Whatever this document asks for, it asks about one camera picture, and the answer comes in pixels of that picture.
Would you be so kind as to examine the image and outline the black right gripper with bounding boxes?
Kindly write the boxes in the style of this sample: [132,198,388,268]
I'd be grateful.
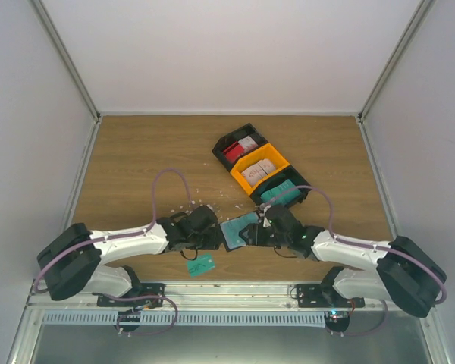
[239,224,290,247]

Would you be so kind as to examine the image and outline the black leather card holder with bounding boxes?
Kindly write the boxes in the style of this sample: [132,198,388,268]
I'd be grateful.
[218,210,262,253]

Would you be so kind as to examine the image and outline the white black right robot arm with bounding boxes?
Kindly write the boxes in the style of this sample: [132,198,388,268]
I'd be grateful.
[237,205,447,318]

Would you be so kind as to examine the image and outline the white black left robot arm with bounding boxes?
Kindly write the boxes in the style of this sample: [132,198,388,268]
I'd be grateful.
[34,206,224,306]

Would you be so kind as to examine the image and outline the teal card stack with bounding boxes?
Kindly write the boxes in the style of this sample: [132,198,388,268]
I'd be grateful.
[261,180,303,207]

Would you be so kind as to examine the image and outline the black right card bin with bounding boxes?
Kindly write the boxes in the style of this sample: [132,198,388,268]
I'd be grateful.
[249,166,309,208]

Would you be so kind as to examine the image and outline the black card bin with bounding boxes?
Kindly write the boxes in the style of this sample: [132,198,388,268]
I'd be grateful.
[212,123,268,171]
[249,166,309,208]

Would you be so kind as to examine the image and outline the yellow middle card bin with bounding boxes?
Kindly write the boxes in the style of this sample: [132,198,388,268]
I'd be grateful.
[230,143,290,195]

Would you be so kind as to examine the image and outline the red white card stack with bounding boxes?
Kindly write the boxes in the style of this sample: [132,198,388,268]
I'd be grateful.
[223,136,258,163]

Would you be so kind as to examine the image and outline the black left card bin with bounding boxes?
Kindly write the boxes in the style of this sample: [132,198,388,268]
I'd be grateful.
[212,123,268,171]

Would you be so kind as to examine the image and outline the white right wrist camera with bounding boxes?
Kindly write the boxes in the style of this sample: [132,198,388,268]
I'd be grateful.
[259,204,272,228]

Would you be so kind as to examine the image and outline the aluminium mounting rail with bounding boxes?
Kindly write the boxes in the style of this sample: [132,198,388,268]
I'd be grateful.
[26,278,437,309]

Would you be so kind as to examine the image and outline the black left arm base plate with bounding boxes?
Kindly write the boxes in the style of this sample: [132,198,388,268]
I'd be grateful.
[96,282,165,309]

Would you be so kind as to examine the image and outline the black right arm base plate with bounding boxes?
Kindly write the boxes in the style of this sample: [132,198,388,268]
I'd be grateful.
[290,283,365,309]

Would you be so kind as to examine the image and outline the grey slotted cable duct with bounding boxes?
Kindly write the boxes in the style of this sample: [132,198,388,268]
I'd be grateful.
[42,310,325,328]

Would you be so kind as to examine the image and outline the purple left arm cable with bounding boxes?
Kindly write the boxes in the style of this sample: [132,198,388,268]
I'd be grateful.
[32,168,194,300]

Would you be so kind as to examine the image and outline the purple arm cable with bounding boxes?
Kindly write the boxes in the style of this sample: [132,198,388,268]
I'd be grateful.
[32,168,194,300]
[259,185,448,305]

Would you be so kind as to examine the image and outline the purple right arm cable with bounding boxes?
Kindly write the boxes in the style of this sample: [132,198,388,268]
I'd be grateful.
[259,185,448,305]

